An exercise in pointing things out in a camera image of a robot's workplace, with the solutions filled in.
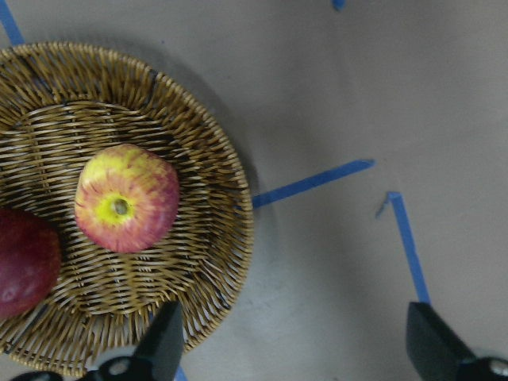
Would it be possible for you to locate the round wicker basket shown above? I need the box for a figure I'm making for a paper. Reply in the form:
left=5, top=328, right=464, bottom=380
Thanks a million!
left=1, top=42, right=253, bottom=376

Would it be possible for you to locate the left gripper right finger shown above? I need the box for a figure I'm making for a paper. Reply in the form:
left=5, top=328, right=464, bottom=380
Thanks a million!
left=406, top=302, right=507, bottom=381

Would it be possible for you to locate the yellow-red apple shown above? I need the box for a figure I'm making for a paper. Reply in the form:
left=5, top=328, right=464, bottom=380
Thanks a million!
left=74, top=144, right=179, bottom=253

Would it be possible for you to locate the dark red apple in basket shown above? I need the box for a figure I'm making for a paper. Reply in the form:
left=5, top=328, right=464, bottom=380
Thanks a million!
left=1, top=208, right=61, bottom=319

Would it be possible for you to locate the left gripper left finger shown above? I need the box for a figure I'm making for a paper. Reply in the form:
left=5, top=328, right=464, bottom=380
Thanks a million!
left=85, top=302, right=183, bottom=380

